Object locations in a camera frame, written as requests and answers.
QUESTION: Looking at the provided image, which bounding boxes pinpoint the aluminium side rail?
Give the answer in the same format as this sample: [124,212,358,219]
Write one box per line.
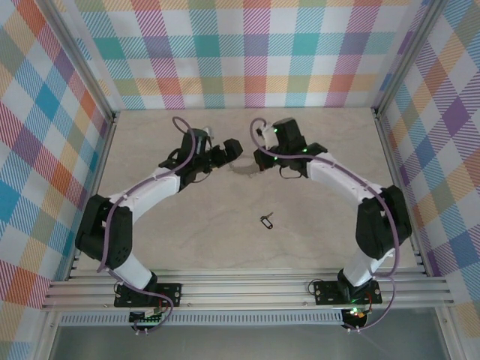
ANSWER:
[370,108,428,275]
[67,110,121,282]

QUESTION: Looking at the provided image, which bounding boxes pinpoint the white slotted cable duct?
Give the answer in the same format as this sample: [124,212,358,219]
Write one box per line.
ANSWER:
[59,313,344,326]

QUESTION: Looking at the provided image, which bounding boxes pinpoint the aluminium mounting rails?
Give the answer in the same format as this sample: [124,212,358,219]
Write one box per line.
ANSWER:
[40,268,455,312]

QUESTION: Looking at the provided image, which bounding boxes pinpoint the aluminium frame post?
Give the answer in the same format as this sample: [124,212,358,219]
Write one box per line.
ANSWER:
[373,0,451,121]
[43,0,121,125]

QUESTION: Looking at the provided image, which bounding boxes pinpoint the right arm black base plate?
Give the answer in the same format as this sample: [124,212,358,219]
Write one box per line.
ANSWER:
[313,279,383,305]

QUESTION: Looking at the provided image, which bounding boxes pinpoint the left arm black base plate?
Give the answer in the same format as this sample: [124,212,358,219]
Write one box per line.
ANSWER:
[114,281,184,308]

